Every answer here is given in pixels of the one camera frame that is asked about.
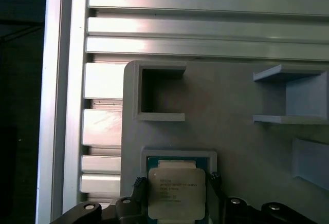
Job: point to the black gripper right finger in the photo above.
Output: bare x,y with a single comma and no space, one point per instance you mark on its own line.
236,211

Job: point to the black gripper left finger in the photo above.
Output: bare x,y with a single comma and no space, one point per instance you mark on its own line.
123,211

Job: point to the silver CPU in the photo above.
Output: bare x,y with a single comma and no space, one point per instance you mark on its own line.
177,190

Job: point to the grey parts rack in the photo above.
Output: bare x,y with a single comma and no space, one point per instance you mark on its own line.
218,131

